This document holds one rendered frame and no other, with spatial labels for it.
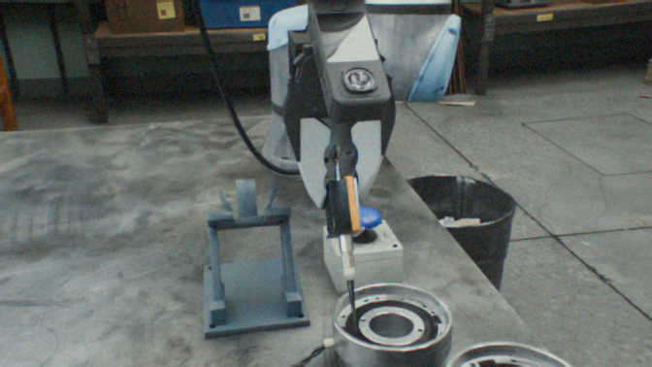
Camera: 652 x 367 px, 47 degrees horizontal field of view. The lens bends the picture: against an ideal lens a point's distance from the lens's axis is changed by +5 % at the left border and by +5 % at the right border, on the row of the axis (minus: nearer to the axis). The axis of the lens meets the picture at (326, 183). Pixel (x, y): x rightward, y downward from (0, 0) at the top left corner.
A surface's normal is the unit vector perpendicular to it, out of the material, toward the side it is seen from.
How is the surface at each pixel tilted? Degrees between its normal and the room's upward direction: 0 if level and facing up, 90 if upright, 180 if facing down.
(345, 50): 32
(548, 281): 0
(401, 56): 82
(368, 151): 90
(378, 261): 90
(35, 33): 90
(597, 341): 0
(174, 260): 0
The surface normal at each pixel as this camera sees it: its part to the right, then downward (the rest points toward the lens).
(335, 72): 0.11, -0.58
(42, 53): 0.21, 0.38
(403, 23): -0.14, 0.24
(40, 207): -0.01, -0.92
